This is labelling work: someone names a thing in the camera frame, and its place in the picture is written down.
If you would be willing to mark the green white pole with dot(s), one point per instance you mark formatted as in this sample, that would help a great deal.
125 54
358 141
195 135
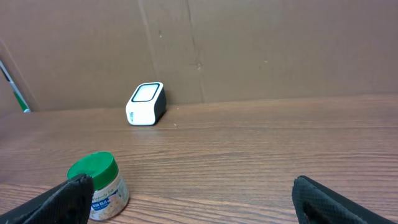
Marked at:
25 107

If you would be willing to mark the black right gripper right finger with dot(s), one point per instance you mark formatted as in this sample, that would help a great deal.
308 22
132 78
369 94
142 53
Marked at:
316 204

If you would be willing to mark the white barcode scanner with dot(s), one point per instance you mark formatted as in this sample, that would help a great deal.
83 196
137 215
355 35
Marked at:
146 105

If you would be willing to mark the green lid spice jar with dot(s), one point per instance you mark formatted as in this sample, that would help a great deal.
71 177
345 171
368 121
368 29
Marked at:
111 193

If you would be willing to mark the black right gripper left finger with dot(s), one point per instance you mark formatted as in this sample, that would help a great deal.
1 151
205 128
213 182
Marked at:
67 203

